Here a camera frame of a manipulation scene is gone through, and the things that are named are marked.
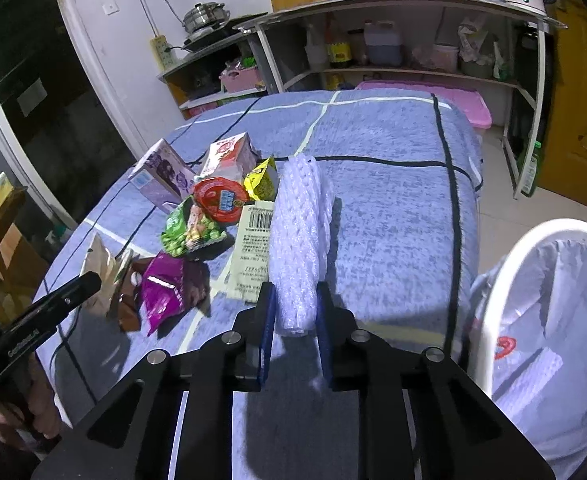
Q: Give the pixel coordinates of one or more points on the pink storage box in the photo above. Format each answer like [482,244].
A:
[423,97]

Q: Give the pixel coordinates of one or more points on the black induction cooker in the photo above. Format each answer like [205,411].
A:
[208,40]

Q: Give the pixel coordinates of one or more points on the green plastic bottle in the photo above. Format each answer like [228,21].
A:
[531,170]

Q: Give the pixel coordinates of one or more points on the pink woven basket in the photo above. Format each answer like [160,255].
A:
[241,81]

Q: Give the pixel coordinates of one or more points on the white plastic bin liner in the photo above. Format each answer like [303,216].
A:
[563,310]

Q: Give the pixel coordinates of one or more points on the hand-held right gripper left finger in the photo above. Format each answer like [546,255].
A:
[266,335]

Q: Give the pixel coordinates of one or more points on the green pea snack packet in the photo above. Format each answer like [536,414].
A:
[193,230]

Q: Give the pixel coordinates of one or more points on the white foam fruit net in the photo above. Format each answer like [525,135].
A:
[298,240]

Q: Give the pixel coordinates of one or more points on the yellow power strip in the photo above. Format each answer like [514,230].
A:
[163,54]

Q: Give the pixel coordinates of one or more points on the yellow snack packet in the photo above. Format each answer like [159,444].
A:
[261,180]

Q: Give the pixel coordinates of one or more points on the large grey shelf unit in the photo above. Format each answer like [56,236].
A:
[423,0]

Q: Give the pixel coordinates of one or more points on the white plastic jug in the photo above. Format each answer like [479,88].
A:
[316,50]

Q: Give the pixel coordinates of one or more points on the white wall switch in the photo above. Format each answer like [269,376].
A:
[110,7]

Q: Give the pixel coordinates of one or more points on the soy sauce bottle yellow label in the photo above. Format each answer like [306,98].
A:
[339,52]

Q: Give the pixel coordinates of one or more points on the brown wrapper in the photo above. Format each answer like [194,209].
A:
[128,316]

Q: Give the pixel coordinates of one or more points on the pink plastic pot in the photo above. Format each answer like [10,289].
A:
[446,57]

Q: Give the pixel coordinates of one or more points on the beige paper wrapper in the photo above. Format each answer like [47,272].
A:
[103,265]

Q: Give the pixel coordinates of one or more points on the person's left hand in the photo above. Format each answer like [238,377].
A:
[41,400]

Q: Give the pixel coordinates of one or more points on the purple plastic jug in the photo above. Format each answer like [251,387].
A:
[383,45]

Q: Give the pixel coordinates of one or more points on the white round waste bin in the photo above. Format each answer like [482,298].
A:
[493,280]

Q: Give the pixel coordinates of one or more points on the yellow wooden door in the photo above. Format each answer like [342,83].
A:
[578,110]

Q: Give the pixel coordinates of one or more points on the steel steamer pot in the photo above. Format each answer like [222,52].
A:
[204,17]

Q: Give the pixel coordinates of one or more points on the magenta snack packet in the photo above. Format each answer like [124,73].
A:
[161,290]

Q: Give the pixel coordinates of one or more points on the red lidded jelly cup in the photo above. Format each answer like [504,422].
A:
[218,200]

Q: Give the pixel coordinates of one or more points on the pink strawberry milk carton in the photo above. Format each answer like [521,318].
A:
[228,152]

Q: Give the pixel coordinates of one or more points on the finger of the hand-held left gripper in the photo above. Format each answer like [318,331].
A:
[63,300]

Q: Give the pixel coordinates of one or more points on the small grey shelf unit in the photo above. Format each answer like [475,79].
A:
[198,60]

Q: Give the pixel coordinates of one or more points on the brown cardboard box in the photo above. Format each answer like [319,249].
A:
[16,260]

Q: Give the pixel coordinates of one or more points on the purple milk carton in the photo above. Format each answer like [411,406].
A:
[163,170]

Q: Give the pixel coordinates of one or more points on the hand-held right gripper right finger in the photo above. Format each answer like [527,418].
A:
[324,340]

